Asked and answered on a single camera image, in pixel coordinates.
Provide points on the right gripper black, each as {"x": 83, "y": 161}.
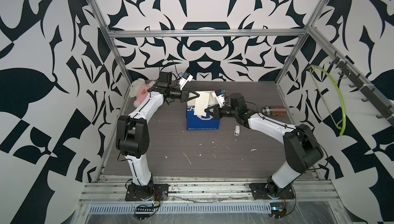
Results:
{"x": 216, "y": 112}

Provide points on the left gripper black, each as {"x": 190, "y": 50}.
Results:
{"x": 184, "y": 94}

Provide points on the white paper receipt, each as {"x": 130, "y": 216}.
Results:
{"x": 202, "y": 102}

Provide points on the blue white paper bag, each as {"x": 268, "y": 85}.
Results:
{"x": 197, "y": 123}

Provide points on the small white stapler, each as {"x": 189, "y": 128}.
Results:
{"x": 237, "y": 130}

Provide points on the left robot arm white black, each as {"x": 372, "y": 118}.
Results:
{"x": 132, "y": 135}

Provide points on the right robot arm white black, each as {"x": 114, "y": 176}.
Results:
{"x": 301, "y": 148}

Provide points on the plaid glasses case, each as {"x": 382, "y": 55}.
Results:
{"x": 274, "y": 110}

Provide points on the white teddy bear pink shirt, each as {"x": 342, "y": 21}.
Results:
{"x": 139, "y": 90}

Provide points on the electronics board right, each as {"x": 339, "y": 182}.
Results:
{"x": 278, "y": 211}

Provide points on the green clothes hanger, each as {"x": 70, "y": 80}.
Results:
{"x": 331, "y": 96}

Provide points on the black electronics board left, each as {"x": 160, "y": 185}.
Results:
{"x": 142, "y": 212}

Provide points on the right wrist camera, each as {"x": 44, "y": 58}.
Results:
{"x": 219, "y": 95}

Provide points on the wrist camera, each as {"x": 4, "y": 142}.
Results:
{"x": 219, "y": 95}
{"x": 185, "y": 77}

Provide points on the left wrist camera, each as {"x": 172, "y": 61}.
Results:
{"x": 185, "y": 77}

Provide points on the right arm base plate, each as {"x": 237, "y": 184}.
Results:
{"x": 269, "y": 191}

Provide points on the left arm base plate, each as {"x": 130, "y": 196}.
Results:
{"x": 156, "y": 192}

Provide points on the grey wall hook rack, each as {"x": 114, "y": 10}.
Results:
{"x": 359, "y": 82}

